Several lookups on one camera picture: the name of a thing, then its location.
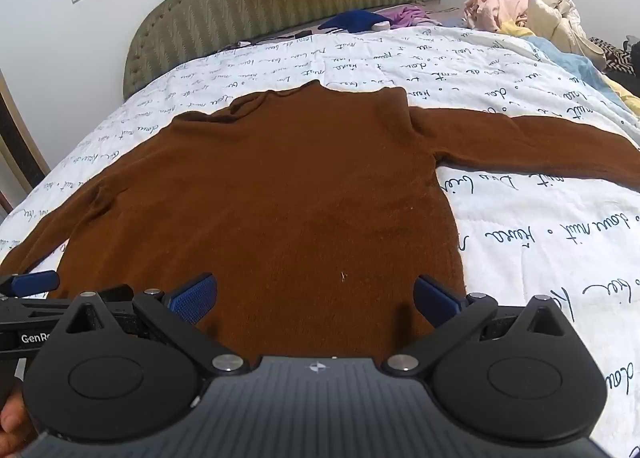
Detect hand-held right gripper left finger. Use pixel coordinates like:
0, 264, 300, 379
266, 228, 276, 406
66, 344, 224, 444
55, 273, 251, 377

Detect brown knit sweater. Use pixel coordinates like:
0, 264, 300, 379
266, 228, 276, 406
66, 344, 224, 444
0, 79, 640, 374

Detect wooden door frame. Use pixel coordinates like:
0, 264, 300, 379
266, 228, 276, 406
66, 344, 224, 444
0, 70, 51, 214

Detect dark clothing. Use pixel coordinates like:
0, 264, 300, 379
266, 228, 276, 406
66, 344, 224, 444
605, 35, 640, 89

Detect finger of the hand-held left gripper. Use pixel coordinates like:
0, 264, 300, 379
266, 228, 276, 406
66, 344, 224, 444
0, 270, 61, 299

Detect white blanket with blue script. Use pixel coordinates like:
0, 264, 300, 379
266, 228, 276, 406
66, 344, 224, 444
0, 23, 640, 439

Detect yellow cloth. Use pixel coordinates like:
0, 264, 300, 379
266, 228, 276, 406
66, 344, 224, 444
500, 20, 640, 114

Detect pink clothes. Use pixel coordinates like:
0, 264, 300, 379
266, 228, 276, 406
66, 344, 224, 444
464, 0, 538, 34

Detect light blue cloth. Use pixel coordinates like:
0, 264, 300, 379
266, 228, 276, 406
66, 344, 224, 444
525, 35, 621, 104

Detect black and white patterned cloth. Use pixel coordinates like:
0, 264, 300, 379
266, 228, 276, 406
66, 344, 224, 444
587, 36, 631, 71

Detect cream puffy jacket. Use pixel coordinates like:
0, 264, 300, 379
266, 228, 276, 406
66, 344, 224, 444
522, 0, 608, 71

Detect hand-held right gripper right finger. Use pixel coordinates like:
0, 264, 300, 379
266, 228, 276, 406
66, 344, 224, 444
382, 275, 577, 379

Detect purple cloth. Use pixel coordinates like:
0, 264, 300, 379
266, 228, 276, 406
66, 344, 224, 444
390, 5, 443, 29

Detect person's left hand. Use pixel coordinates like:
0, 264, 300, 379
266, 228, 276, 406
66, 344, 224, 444
0, 380, 37, 453

